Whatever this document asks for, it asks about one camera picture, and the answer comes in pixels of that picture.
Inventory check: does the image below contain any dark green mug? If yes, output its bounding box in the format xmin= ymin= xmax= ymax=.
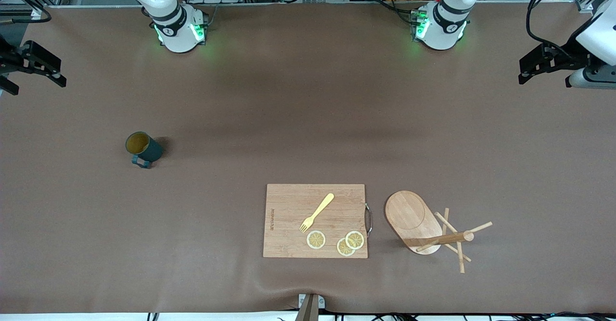
xmin=126 ymin=131 xmax=164 ymax=169

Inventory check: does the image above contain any wooden mug tree rack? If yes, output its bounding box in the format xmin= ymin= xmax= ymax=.
xmin=385 ymin=191 xmax=493 ymax=274

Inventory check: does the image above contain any brown table mat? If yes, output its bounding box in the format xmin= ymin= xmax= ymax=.
xmin=0 ymin=1 xmax=616 ymax=315

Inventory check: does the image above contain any yellow plastic fork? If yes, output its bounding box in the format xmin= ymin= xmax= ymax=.
xmin=299 ymin=193 xmax=335 ymax=233

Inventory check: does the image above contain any bamboo cutting board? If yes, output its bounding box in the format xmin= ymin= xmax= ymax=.
xmin=263 ymin=183 xmax=373 ymax=259

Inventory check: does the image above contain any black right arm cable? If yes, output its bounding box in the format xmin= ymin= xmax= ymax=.
xmin=0 ymin=5 xmax=52 ymax=25

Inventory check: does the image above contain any metal clamp bracket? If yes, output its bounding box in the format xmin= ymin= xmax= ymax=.
xmin=295 ymin=293 xmax=326 ymax=321

